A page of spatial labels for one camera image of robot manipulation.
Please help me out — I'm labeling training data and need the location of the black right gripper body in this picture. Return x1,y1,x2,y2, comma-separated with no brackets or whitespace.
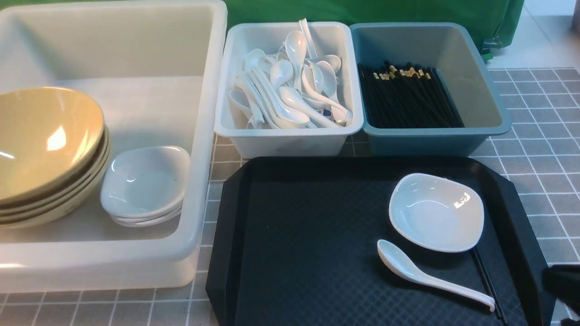
542,264,580,316

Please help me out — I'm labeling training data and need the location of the white square sauce dish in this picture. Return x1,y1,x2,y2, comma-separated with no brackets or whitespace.
389,173,485,253

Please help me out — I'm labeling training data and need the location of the white ceramic soup spoon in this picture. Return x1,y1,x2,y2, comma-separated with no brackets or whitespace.
377,240,496,313

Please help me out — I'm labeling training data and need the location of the yellow-green noodle bowl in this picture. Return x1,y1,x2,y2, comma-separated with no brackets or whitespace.
0,87,104,204

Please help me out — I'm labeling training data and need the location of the bottom stacked yellow bowl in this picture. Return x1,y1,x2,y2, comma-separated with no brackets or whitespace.
1,146,111,229

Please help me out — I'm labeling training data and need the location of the stacked yellow bowl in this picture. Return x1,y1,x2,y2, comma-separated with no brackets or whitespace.
1,146,111,229
1,125,110,215
1,129,112,229

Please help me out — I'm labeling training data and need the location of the top stacked yellow bowl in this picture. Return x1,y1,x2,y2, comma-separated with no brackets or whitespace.
1,125,110,215

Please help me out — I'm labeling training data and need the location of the middle stacked yellow bowl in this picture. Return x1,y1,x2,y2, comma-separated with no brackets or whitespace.
1,129,112,229

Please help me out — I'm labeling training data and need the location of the bundle of black chopsticks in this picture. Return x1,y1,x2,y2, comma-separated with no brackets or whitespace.
357,61,465,129

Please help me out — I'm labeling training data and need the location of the black plastic serving tray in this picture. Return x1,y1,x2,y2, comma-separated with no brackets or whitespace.
206,157,556,326

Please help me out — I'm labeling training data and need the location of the white plastic spoon bin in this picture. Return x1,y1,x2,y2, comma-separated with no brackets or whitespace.
215,21,364,158

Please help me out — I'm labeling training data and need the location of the pile of white spoons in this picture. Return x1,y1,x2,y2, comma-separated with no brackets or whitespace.
226,18,353,129

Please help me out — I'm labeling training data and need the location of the lower stacked white dish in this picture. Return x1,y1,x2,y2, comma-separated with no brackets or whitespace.
110,204,183,228

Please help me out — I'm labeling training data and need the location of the stacked white dish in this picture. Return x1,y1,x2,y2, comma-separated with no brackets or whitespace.
100,146,190,218
110,204,183,228

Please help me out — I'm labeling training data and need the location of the top stacked white dish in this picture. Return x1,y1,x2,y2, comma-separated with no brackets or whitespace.
100,146,190,218

